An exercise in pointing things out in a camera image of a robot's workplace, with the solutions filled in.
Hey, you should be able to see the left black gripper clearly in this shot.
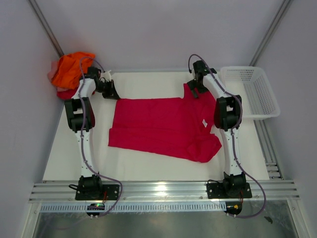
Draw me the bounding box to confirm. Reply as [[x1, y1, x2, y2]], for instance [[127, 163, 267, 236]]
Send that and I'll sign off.
[[95, 79, 120, 100]]

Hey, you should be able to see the magenta pink t-shirt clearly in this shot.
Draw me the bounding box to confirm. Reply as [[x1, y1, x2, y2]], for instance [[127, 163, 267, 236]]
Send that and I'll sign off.
[[108, 84, 222, 163]]

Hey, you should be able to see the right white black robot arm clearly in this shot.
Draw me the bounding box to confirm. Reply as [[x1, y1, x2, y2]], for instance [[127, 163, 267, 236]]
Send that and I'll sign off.
[[187, 60, 247, 198]]

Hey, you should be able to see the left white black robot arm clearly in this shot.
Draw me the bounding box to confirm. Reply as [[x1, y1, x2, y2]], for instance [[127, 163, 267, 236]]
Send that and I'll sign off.
[[64, 66, 120, 201]]

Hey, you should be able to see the red t-shirt at bottom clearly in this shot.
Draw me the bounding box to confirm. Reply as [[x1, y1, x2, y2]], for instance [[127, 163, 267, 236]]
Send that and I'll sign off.
[[56, 88, 77, 100]]

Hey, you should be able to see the orange folded t-shirt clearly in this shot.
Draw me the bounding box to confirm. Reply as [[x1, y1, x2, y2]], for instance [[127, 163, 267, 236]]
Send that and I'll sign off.
[[51, 52, 96, 91]]

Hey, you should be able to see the pink t-shirt under orange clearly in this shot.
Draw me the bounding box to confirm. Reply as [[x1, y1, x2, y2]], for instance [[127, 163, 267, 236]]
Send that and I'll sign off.
[[47, 61, 58, 82]]

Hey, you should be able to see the white perforated plastic basket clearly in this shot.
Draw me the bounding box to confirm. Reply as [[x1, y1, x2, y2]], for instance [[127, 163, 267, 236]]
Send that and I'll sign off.
[[220, 66, 280, 120]]

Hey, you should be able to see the left controller board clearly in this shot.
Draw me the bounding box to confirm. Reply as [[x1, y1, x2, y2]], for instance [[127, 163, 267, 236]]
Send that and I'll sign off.
[[86, 203, 105, 217]]

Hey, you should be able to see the controller board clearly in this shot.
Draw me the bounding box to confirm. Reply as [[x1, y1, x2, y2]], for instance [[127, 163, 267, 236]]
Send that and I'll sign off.
[[86, 203, 105, 217], [224, 202, 243, 218]]

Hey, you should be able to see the right controller board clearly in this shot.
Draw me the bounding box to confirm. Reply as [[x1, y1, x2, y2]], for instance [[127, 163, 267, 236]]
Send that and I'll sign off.
[[224, 202, 243, 218]]

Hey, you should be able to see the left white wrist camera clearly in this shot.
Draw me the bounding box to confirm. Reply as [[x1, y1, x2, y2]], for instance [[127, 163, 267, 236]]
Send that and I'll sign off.
[[100, 71, 112, 80]]

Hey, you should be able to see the left corner metal post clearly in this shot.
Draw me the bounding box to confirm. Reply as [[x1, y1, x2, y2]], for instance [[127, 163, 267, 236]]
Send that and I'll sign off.
[[27, 0, 64, 57]]

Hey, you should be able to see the corner metal post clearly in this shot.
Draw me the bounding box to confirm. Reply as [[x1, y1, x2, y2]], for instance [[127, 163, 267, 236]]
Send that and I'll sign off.
[[27, 0, 64, 57], [249, 0, 294, 66]]

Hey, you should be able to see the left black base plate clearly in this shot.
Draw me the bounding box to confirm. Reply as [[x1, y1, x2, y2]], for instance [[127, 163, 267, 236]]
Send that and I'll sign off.
[[75, 184, 119, 201]]

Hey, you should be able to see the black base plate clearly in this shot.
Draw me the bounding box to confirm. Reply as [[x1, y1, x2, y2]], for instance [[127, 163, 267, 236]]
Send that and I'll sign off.
[[206, 182, 253, 199], [75, 184, 119, 201]]

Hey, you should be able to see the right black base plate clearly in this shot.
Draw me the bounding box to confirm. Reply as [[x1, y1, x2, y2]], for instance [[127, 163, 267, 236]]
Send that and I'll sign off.
[[206, 182, 253, 199]]

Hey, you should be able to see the slotted grey cable duct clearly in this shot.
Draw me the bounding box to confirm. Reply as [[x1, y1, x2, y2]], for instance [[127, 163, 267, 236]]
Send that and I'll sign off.
[[40, 201, 225, 213]]

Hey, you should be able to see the aluminium front rail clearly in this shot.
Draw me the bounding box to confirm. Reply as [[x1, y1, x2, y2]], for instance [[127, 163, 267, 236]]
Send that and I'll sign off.
[[29, 179, 300, 203]]

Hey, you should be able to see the right corner metal post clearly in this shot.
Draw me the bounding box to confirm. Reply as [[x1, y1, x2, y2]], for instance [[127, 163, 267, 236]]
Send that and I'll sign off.
[[249, 0, 294, 66]]

